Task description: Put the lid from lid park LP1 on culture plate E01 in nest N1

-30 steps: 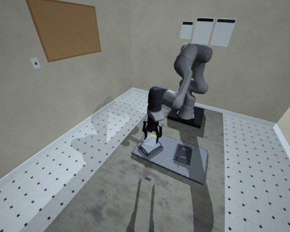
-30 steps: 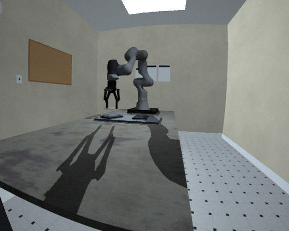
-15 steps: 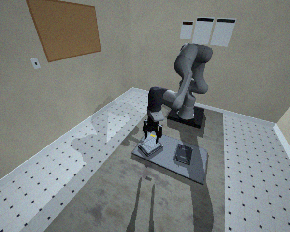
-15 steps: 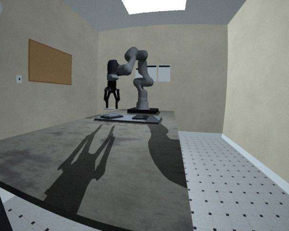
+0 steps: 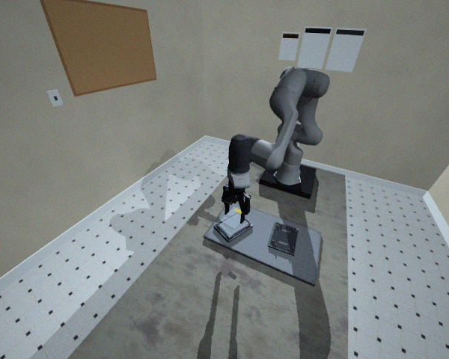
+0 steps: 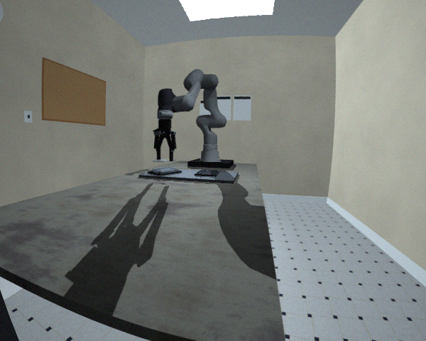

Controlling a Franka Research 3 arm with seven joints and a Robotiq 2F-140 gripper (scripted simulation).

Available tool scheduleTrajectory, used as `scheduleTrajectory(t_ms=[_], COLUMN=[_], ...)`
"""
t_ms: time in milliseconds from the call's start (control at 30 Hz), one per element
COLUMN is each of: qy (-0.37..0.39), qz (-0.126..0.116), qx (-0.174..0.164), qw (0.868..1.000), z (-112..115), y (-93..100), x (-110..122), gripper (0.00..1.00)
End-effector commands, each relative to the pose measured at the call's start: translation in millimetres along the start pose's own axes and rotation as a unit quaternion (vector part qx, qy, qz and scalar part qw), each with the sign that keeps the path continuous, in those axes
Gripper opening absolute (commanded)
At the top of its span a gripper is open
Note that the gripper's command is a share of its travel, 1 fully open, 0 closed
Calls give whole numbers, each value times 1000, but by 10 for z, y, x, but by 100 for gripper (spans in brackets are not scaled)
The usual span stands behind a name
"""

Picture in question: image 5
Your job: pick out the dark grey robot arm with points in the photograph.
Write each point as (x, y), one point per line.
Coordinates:
(289, 105)

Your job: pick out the clear rectangular plastic lid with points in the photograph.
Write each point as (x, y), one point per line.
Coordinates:
(232, 218)

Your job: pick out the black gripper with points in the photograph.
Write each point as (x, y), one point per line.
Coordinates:
(240, 192)

